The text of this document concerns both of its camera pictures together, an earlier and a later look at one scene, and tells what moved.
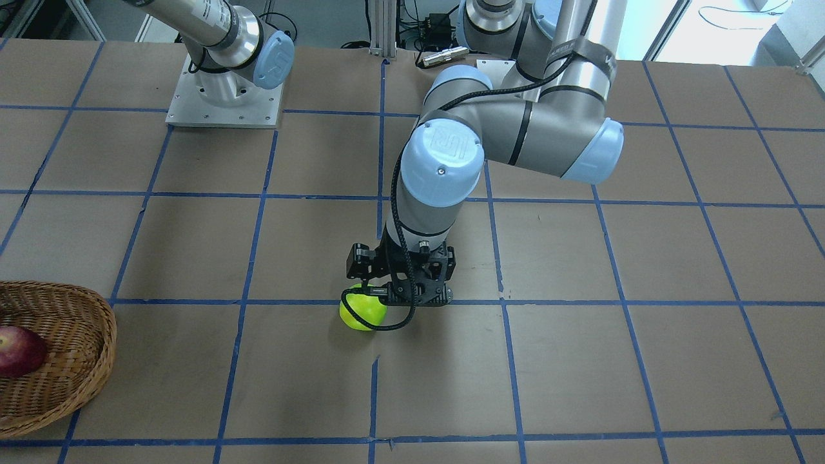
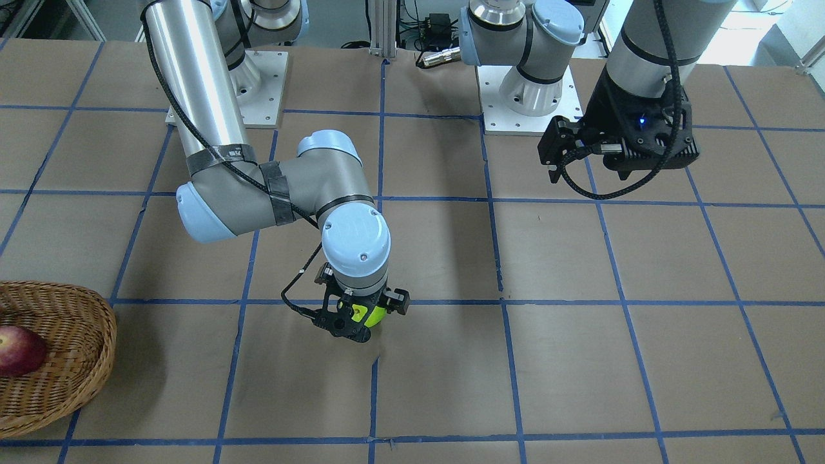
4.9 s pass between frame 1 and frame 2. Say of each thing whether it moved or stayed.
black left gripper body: moved
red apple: stayed
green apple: stayed
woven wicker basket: stayed
